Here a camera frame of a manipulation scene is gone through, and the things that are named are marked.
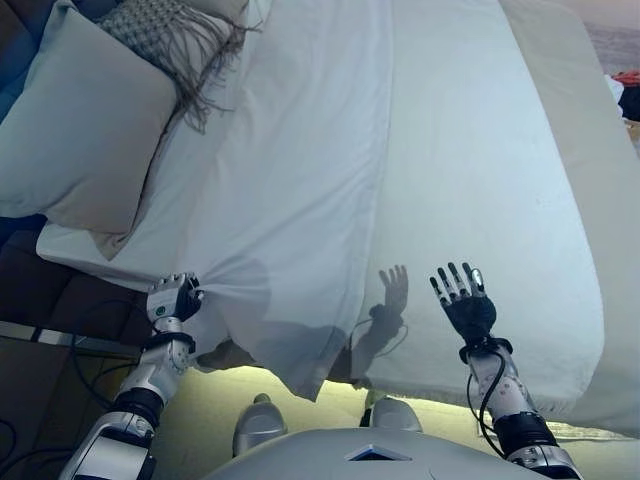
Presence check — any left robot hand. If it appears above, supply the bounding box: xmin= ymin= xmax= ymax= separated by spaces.
xmin=146 ymin=272 xmax=206 ymax=324

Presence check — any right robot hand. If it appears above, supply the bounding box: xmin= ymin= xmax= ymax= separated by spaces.
xmin=428 ymin=262 xmax=499 ymax=346

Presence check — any white bed sheet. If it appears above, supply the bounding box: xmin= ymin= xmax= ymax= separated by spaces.
xmin=369 ymin=0 xmax=604 ymax=416

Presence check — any right silver robot leg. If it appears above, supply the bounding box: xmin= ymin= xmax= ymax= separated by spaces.
xmin=362 ymin=394 xmax=424 ymax=434

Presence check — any silver robot leg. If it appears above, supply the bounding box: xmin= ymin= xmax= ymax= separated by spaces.
xmin=233 ymin=393 xmax=289 ymax=456
xmin=362 ymin=394 xmax=424 ymax=434

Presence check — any left silver robot leg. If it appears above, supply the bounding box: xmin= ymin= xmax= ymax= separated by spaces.
xmin=233 ymin=393 xmax=289 ymax=456

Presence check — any beige bedspread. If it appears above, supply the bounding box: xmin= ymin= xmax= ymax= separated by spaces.
xmin=499 ymin=0 xmax=640 ymax=436

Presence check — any silver robot torso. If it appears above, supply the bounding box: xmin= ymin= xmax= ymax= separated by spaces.
xmin=199 ymin=427 xmax=506 ymax=480

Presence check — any large beige pillow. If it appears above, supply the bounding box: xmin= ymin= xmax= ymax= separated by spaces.
xmin=212 ymin=0 xmax=251 ymax=29
xmin=0 ymin=0 xmax=179 ymax=261

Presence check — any pile of clothes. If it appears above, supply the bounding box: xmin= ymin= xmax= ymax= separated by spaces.
xmin=604 ymin=69 xmax=640 ymax=121

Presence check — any woven fringed cushion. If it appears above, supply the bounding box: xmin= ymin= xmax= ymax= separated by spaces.
xmin=97 ymin=0 xmax=261 ymax=134

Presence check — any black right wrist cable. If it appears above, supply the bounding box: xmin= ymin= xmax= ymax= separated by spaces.
xmin=467 ymin=344 xmax=506 ymax=459

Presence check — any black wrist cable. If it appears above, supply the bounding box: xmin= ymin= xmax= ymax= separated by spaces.
xmin=467 ymin=344 xmax=506 ymax=459
xmin=64 ymin=299 xmax=151 ymax=411

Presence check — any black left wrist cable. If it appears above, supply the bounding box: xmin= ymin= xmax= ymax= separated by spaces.
xmin=64 ymin=299 xmax=151 ymax=411

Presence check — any brown upholstered bed frame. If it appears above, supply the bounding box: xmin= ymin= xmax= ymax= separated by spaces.
xmin=0 ymin=214 xmax=151 ymax=331

